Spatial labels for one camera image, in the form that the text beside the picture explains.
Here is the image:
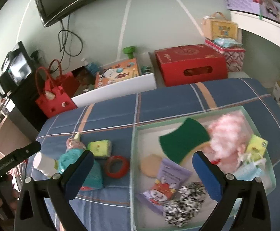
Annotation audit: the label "light blue face mask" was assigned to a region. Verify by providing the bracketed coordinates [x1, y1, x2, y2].
[233, 160, 267, 182]

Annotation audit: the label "beige round puff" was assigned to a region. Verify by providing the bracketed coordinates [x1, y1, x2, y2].
[140, 153, 163, 178]

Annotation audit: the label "green and yellow sponge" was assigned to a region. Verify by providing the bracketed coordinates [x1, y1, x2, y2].
[159, 117, 211, 167]

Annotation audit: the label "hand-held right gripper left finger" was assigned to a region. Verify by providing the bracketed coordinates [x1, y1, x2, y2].
[14, 150, 94, 231]

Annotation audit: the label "small wooden suitcase box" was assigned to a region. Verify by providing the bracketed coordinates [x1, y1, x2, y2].
[201, 12, 239, 40]

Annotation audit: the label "yellow-green tissue pack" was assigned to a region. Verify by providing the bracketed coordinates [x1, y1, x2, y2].
[87, 140, 113, 159]
[245, 135, 269, 160]

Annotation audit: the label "red zigzag patterned box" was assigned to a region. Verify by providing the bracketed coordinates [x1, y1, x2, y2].
[205, 39, 246, 72]

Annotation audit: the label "black screen device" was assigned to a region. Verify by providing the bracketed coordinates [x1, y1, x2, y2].
[0, 41, 33, 99]

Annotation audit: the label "blue plaid blanket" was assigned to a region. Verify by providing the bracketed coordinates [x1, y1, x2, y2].
[24, 77, 280, 231]

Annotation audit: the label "light blue wipes packet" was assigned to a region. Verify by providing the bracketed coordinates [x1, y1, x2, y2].
[213, 37, 243, 48]

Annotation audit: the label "red gift box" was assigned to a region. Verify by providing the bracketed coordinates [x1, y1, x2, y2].
[154, 44, 228, 87]

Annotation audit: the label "pink fluffy cloth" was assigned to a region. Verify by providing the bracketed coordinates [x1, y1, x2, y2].
[206, 113, 249, 171]

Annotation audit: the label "red ring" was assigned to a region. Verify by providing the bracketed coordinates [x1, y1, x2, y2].
[104, 156, 130, 179]

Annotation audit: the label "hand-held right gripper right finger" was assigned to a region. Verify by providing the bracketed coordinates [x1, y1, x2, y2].
[192, 151, 272, 231]

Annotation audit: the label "purple snack packet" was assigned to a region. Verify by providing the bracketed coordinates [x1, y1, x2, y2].
[136, 158, 194, 216]

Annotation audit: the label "white board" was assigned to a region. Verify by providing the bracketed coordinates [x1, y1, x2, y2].
[71, 73, 157, 108]

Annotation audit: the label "orange toy box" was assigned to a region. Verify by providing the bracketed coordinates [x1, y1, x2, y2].
[94, 58, 140, 89]

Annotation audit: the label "leopard print scrunchie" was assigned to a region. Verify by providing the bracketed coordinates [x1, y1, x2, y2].
[163, 182, 207, 228]

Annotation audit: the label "white plastic bottle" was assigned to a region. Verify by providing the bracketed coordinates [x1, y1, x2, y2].
[33, 151, 60, 177]

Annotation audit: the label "clear water bottle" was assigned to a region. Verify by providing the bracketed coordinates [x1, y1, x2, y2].
[81, 58, 99, 76]

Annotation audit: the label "green knob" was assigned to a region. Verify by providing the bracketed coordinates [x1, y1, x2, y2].
[123, 46, 137, 59]

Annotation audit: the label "light green storage box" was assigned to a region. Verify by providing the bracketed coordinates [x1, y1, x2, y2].
[130, 105, 277, 231]

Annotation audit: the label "red felt handbag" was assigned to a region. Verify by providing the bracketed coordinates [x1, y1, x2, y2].
[35, 59, 80, 118]

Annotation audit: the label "black cable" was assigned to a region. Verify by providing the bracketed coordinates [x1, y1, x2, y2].
[58, 14, 84, 65]

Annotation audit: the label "black cabinet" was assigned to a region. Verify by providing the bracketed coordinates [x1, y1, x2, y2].
[10, 87, 47, 133]

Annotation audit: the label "white desk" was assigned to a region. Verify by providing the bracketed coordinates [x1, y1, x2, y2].
[229, 10, 280, 58]

